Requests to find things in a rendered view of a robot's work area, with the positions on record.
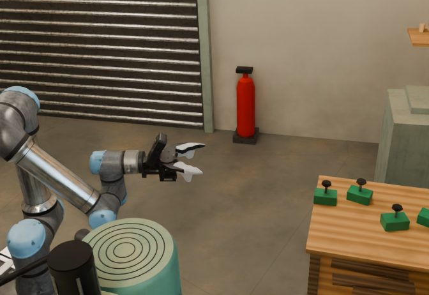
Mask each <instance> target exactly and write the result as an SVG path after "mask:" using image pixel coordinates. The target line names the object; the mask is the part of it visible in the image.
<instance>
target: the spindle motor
mask: <svg viewBox="0 0 429 295"><path fill-rule="evenodd" d="M82 241H85V242H86V243H88V244H90V245H91V247H92V249H93V254H94V262H95V265H96V271H97V274H98V280H99V283H100V289H101V291H105V292H111V293H114V294H118V295H182V291H181V277H180V270H179V258H178V251H177V244H176V241H175V239H174V238H173V236H172V235H171V234H170V233H169V232H168V230H167V229H165V228H164V227H163V226H161V225H160V224H158V223H156V222H153V221H150V220H146V219H142V218H124V219H119V220H114V221H111V222H108V223H105V224H103V225H101V226H99V227H97V228H95V229H94V230H93V231H91V232H90V233H89V234H88V235H87V236H85V237H84V239H83V240H82Z"/></svg>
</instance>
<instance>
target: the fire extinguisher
mask: <svg viewBox="0 0 429 295"><path fill-rule="evenodd" d="M252 71H253V67H248V66H237V68H236V73H242V74H243V77H241V78H240V79H239V81H238V83H237V86H236V96H237V128H236V131H235V133H234V136H233V138H232V139H233V143H239V144H253V145H255V144H256V141H257V137H258V135H259V128H256V127H255V85H254V83H253V80H252V78H250V77H249V76H248V74H252Z"/></svg>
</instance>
